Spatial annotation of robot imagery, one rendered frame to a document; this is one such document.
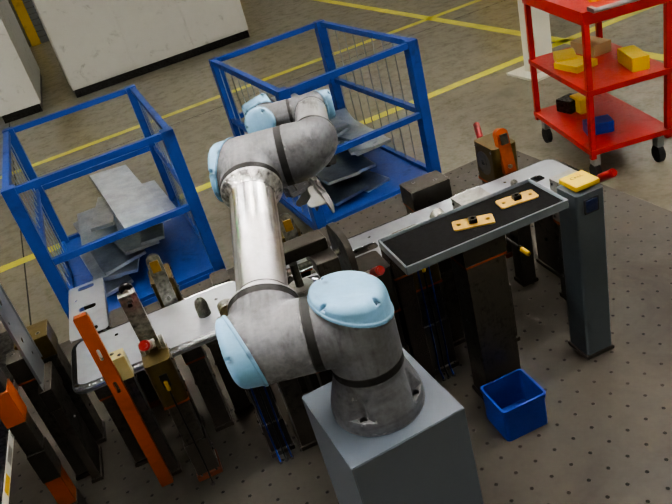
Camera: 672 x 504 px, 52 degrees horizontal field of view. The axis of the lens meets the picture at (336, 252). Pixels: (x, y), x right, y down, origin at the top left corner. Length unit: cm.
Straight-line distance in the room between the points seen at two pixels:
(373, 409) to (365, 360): 9
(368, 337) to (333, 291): 8
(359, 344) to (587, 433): 74
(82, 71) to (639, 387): 837
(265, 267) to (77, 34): 831
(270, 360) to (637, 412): 91
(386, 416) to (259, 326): 24
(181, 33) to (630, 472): 858
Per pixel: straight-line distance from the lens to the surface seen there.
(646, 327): 187
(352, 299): 99
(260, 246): 114
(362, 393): 106
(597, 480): 153
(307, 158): 130
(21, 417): 159
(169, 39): 950
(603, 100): 457
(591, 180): 155
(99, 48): 936
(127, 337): 175
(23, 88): 933
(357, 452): 108
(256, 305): 104
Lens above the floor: 187
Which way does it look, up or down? 29 degrees down
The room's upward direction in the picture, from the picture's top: 16 degrees counter-clockwise
